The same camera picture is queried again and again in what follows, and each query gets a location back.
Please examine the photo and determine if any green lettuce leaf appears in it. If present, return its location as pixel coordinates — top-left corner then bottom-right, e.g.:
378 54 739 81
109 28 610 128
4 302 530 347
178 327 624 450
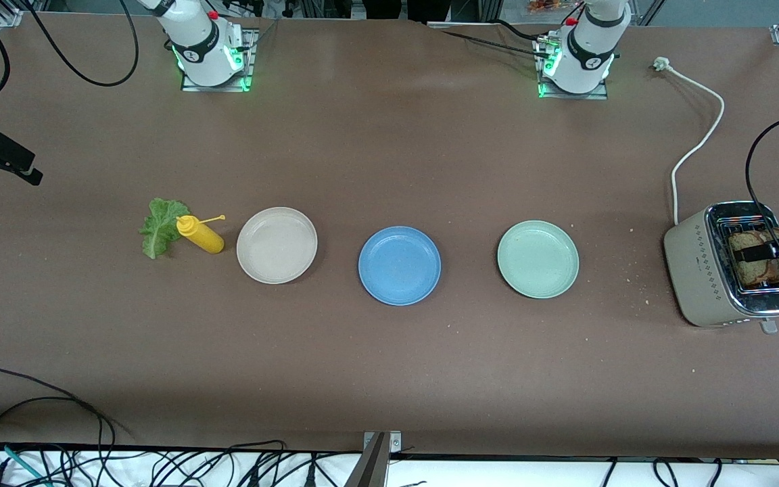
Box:
139 198 191 260

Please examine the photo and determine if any yellow squeeze bottle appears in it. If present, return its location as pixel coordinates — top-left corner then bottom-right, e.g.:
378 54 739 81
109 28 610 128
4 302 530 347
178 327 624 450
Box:
176 214 227 255

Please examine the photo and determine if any pale green round plate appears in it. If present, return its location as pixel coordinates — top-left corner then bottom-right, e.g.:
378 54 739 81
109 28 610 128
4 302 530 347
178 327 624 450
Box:
497 221 580 300

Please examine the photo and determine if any beige round plate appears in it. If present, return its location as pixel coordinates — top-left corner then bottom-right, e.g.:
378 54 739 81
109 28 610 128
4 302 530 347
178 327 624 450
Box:
236 207 318 285

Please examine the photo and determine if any blue round plate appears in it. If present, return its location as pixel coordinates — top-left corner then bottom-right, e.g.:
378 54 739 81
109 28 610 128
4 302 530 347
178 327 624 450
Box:
358 226 442 306

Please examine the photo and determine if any beige chrome toaster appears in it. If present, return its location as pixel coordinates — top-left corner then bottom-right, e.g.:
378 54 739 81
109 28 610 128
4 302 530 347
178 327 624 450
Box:
663 200 779 335

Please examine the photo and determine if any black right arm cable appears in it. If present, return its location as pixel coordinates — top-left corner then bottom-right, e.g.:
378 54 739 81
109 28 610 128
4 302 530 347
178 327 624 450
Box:
21 0 140 87

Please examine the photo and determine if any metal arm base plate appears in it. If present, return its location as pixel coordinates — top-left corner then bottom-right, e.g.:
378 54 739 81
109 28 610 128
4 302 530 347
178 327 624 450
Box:
535 37 610 100
181 27 256 93

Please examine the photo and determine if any long black cable loop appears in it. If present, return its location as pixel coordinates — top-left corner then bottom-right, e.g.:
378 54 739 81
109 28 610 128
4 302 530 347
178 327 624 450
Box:
0 368 116 450

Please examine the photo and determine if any white toaster power cord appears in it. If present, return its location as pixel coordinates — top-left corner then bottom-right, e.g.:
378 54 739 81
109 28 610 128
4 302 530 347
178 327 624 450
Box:
653 57 726 225

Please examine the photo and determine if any short black cable loop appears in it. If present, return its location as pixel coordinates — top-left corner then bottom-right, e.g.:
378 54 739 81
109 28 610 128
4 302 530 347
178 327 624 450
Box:
0 396 106 450

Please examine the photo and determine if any teal cable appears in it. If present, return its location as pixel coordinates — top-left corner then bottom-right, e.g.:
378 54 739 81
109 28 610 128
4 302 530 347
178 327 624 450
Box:
0 441 49 486

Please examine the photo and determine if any black arm base cable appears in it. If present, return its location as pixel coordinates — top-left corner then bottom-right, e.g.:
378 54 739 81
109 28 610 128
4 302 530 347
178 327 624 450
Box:
440 19 556 59

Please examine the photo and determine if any metal table edge bracket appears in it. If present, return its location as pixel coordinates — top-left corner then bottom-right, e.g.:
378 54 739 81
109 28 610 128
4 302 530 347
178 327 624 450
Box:
362 431 402 487

